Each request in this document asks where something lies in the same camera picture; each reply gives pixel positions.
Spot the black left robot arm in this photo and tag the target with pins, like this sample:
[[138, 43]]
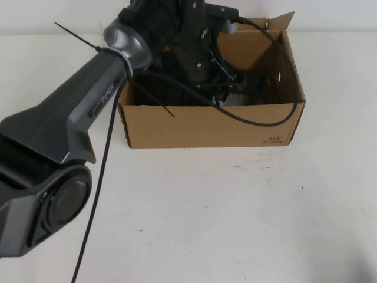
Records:
[[73, 112]]

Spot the brown cardboard shoe box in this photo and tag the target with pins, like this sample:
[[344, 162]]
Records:
[[206, 129]]

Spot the black wrist camera silver edge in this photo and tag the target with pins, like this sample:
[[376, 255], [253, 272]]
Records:
[[221, 14]]

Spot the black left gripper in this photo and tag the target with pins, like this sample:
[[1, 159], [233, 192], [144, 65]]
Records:
[[191, 53]]

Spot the black knit sneaker white stripes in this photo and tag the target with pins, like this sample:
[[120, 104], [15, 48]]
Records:
[[165, 91], [253, 88]]

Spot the black zip tie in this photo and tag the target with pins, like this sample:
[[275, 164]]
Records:
[[159, 103], [76, 36]]

